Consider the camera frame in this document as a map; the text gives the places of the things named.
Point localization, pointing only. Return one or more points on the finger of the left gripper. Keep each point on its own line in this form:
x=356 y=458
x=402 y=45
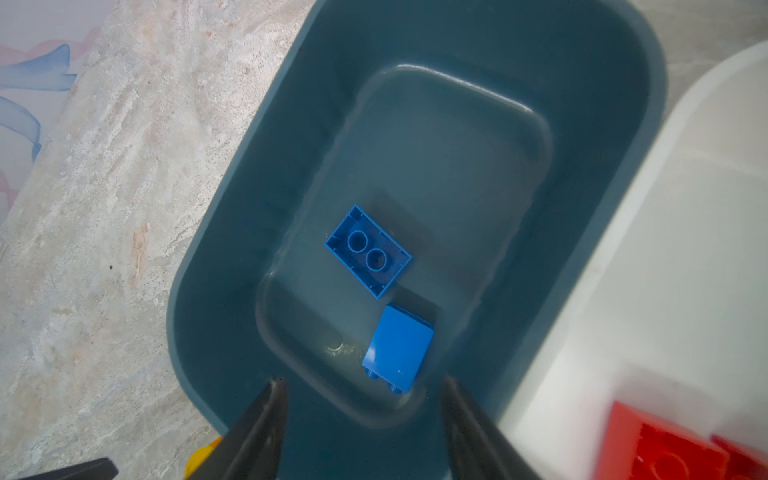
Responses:
x=99 y=469

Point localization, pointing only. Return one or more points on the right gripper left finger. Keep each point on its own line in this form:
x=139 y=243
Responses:
x=252 y=448

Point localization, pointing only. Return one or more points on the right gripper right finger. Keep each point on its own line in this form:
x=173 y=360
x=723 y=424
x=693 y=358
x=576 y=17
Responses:
x=476 y=447

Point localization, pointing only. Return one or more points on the yellow round lego piece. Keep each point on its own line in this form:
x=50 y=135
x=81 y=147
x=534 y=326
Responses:
x=199 y=457

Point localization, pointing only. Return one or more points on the blue lego brick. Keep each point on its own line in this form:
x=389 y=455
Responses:
x=368 y=252
x=398 y=348

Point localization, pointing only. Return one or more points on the red lego brick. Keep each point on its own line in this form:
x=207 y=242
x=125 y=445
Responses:
x=640 y=445
x=745 y=463

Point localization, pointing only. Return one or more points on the white plastic bin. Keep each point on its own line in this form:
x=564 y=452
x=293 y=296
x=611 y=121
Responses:
x=670 y=313

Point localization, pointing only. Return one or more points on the dark teal plastic bin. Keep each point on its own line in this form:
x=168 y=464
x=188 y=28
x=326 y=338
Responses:
x=493 y=140

